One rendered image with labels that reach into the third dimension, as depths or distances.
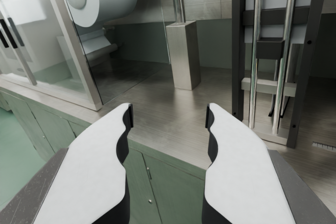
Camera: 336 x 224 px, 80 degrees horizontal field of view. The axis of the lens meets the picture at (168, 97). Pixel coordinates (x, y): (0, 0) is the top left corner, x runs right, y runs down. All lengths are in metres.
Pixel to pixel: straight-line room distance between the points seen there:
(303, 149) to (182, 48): 0.52
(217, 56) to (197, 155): 0.62
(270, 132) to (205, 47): 0.61
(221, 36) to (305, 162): 0.66
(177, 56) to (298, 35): 0.47
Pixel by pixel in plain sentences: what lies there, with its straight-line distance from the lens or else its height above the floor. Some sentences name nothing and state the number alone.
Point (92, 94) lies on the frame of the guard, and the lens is 0.86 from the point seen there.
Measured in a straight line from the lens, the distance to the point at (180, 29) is 0.80.
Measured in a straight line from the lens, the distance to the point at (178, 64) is 0.86.
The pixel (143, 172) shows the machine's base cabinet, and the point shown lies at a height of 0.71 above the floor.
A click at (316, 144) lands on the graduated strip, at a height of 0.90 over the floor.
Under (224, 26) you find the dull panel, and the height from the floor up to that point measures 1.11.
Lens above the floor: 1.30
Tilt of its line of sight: 28 degrees down
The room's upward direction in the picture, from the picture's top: 10 degrees counter-clockwise
